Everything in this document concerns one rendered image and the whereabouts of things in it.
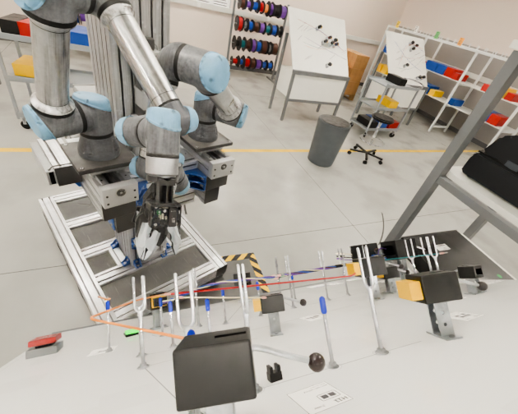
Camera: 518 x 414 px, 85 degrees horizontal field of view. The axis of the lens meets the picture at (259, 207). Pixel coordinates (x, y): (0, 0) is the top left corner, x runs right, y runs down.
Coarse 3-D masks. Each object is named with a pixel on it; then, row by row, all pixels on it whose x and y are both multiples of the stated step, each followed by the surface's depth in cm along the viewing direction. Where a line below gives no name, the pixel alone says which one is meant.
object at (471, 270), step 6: (456, 270) 69; (462, 270) 67; (468, 270) 66; (474, 270) 65; (480, 270) 66; (462, 276) 67; (468, 276) 66; (474, 276) 65; (480, 276) 65; (474, 282) 65; (468, 288) 66; (474, 288) 65; (468, 294) 65; (474, 294) 64
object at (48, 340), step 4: (40, 336) 65; (44, 336) 65; (48, 336) 64; (52, 336) 63; (56, 336) 63; (60, 336) 66; (32, 340) 62; (36, 340) 61; (40, 340) 61; (44, 340) 62; (48, 340) 62; (52, 340) 62; (56, 340) 63; (28, 344) 61; (32, 344) 61; (36, 344) 61; (40, 344) 61; (44, 344) 62; (48, 344) 62; (52, 344) 63
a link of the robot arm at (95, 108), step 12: (72, 96) 98; (84, 96) 99; (96, 96) 103; (84, 108) 98; (96, 108) 100; (108, 108) 104; (84, 120) 98; (96, 120) 102; (108, 120) 106; (84, 132) 105; (96, 132) 105; (108, 132) 108
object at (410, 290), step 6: (396, 282) 44; (402, 282) 42; (408, 282) 41; (414, 282) 41; (402, 288) 42; (408, 288) 41; (414, 288) 41; (420, 288) 41; (402, 294) 43; (408, 294) 41; (414, 294) 40; (420, 294) 40; (414, 300) 40
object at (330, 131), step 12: (324, 120) 373; (336, 120) 384; (324, 132) 375; (336, 132) 369; (348, 132) 379; (312, 144) 399; (324, 144) 383; (336, 144) 381; (312, 156) 403; (324, 156) 393
